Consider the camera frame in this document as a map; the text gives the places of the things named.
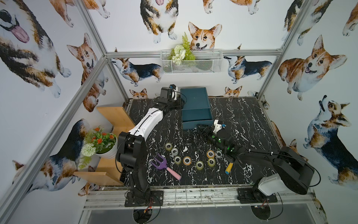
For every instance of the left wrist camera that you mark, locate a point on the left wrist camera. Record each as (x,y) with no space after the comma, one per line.
(167,92)

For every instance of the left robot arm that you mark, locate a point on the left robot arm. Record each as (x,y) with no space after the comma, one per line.
(132,151)

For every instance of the potted red flower plant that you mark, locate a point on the potted red flower plant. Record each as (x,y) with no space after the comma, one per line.
(97,142)

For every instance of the teal drawer cabinet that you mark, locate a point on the teal drawer cabinet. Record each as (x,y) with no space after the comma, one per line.
(197,109)

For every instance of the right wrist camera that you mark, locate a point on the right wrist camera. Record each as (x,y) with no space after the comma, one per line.
(218,125)

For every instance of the clear tape roll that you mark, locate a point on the clear tape roll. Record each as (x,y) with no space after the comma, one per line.
(175,152)
(218,154)

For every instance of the fern and white flowers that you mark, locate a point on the fern and white flowers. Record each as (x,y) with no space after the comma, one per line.
(182,52)

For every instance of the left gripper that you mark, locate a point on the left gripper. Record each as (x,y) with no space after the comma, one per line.
(175,101)

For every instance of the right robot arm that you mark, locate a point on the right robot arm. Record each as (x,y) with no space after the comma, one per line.
(295,173)

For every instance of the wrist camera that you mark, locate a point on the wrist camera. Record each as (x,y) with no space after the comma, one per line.
(167,92)
(218,125)

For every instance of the green tape roll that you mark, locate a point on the green tape roll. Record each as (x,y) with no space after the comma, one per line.
(168,146)
(177,160)
(211,162)
(199,165)

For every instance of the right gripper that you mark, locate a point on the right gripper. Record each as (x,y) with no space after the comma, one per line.
(209,132)

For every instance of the wooden corner shelf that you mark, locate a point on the wooden corner shelf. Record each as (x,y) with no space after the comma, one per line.
(109,171)

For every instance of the purple toy garden fork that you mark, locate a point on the purple toy garden fork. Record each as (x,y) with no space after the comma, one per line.
(160,163)

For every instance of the green toy shovel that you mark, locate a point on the green toy shovel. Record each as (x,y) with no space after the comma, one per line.
(229,167)

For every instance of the orange tape roll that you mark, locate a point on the orange tape roll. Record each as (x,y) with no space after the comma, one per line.
(187,160)
(210,154)

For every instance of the white wire basket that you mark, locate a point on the white wire basket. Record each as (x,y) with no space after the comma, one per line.
(206,61)

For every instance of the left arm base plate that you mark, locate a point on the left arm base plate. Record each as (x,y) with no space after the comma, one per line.
(139,199)

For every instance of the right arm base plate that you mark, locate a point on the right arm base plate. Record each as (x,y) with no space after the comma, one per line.
(251,195)

